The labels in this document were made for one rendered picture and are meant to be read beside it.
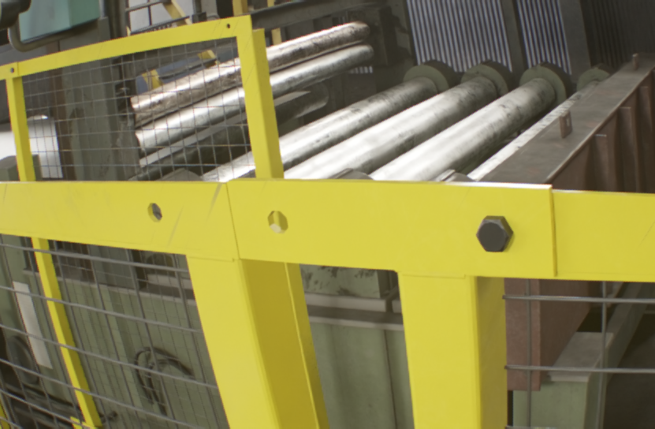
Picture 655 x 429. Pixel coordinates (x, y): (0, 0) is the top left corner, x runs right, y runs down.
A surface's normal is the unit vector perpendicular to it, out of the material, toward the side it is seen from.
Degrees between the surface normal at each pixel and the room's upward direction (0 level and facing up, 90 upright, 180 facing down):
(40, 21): 90
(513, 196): 90
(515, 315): 90
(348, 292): 90
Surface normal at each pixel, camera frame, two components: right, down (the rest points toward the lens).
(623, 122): -0.51, 0.32
